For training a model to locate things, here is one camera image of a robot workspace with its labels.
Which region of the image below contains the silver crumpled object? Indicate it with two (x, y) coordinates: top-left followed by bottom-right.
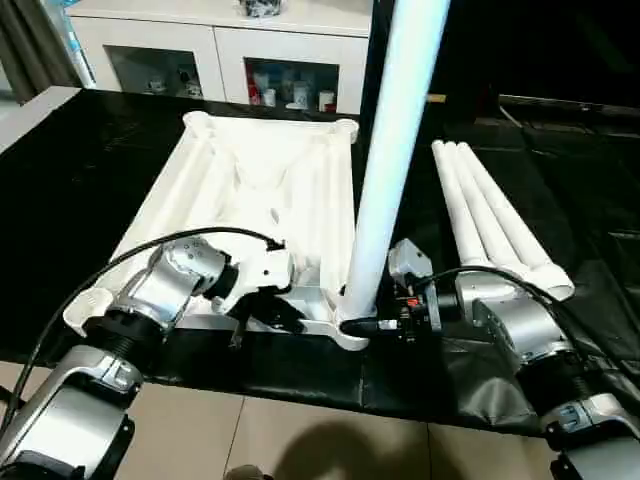
(240, 0), (286, 19)

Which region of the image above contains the white compartment tray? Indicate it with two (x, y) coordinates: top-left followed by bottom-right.
(63, 112), (371, 351)

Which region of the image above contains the white plastic table leg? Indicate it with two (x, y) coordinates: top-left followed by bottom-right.
(340, 0), (451, 323)
(432, 141), (501, 273)
(445, 141), (546, 286)
(457, 142), (576, 302)

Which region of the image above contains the white glass-door cabinet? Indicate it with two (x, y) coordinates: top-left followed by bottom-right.
(68, 0), (373, 116)

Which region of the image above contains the long black bar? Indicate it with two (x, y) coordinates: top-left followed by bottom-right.
(498, 94), (640, 117)

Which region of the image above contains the black work mat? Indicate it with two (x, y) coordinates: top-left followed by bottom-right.
(0, 88), (640, 436)

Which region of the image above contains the grey curtain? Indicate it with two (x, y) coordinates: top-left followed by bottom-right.
(0, 0), (96, 101)

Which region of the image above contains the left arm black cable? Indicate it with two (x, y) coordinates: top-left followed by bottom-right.
(0, 227), (286, 431)

